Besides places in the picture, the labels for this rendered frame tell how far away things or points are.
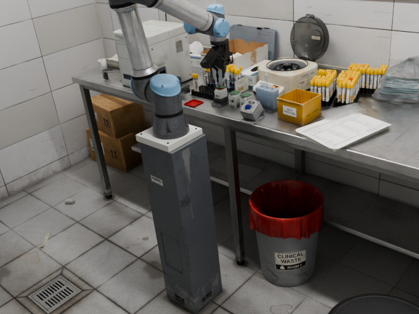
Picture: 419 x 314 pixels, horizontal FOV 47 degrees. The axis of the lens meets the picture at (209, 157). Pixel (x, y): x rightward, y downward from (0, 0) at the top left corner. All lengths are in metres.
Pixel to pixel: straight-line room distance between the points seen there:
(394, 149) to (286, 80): 0.66
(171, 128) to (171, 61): 0.69
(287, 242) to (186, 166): 0.64
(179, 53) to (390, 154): 1.25
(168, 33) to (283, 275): 1.32
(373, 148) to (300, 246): 0.69
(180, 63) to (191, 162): 0.76
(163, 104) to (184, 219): 0.50
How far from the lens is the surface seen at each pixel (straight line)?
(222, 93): 2.26
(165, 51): 2.52
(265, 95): 2.16
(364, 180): 2.75
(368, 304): 1.55
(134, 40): 1.95
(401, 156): 1.83
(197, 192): 2.08
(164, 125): 1.94
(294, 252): 2.35
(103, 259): 2.86
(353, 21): 2.47
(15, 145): 3.66
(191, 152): 1.98
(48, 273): 2.89
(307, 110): 2.02
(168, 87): 1.88
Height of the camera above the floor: 1.74
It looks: 28 degrees down
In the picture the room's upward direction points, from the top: 6 degrees counter-clockwise
